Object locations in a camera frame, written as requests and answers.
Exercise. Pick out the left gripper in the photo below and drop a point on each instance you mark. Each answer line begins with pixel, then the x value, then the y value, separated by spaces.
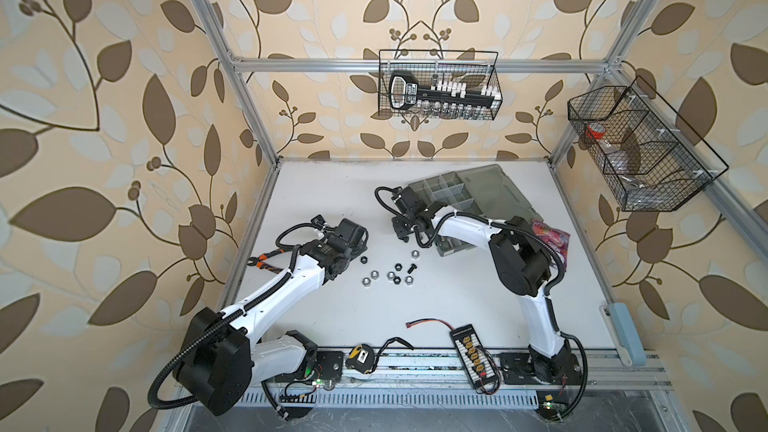
pixel 361 247

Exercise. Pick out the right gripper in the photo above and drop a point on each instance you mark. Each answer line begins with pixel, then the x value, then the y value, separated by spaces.
pixel 399 231

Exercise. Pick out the grey compartment organizer box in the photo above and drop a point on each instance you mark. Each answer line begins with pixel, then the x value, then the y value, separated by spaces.
pixel 485 191

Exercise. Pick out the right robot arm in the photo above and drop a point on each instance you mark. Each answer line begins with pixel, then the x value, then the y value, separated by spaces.
pixel 525 265

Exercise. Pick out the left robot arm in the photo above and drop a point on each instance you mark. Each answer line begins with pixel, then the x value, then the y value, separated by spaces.
pixel 224 351

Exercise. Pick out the yellow black tape measure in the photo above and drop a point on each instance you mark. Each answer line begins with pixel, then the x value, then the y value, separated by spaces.
pixel 362 358

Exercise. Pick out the socket set holder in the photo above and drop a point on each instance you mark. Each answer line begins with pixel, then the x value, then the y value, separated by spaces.
pixel 405 92

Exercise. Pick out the pink candy bag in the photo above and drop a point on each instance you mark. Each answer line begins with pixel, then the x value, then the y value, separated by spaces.
pixel 554 242

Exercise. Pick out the black charger board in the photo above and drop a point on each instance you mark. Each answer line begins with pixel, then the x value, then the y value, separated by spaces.
pixel 477 363

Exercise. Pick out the center wire basket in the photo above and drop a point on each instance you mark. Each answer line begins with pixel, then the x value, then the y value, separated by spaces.
pixel 474 68

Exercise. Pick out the wire basket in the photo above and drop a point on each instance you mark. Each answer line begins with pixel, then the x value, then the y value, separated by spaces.
pixel 652 158
pixel 474 68

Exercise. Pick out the right wire basket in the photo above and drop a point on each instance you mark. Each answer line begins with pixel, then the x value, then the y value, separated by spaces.
pixel 652 158

